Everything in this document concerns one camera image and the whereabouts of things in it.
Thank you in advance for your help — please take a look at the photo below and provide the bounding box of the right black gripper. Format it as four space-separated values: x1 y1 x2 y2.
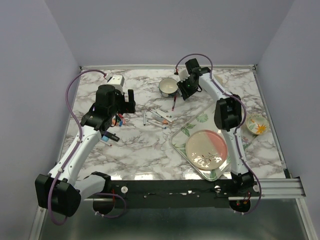
175 77 198 101

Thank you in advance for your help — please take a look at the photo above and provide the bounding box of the white pen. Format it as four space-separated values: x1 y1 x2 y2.
143 112 147 126

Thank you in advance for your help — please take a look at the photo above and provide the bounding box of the orange highlighter clear cap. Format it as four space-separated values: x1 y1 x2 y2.
153 115 168 125

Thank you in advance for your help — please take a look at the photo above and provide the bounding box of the blue capped white marker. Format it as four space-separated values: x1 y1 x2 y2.
147 120 167 129

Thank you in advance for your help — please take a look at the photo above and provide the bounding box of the green white marker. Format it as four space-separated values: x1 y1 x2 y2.
160 113 173 123

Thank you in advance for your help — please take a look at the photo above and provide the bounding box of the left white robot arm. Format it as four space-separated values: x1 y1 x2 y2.
35 84 136 217

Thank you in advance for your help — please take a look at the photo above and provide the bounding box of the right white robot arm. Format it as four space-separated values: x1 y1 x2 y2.
175 58 255 196

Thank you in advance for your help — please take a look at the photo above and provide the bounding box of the maroon gel pen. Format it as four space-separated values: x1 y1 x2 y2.
171 96 177 112

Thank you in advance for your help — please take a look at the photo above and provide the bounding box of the dark rimmed ceramic bowl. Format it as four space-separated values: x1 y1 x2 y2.
158 78 179 98

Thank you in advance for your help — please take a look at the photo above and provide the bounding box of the striped cream bowl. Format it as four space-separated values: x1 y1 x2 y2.
214 74 223 84

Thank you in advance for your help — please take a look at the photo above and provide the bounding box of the red thin marker left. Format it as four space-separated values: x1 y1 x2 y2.
100 140 112 147

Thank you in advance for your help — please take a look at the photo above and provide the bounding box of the floral rectangular tray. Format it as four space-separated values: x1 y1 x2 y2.
171 101 249 182

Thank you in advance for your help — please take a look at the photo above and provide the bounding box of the pink and cream plate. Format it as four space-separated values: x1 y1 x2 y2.
185 130 228 171

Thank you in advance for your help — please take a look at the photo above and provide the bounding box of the yellow floral bowl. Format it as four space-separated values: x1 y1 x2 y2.
245 114 269 135

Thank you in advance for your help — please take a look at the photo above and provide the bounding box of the black mounting base bar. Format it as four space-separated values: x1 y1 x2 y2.
84 178 261 210

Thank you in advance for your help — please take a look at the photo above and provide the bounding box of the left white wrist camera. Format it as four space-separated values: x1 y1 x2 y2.
104 74 125 88

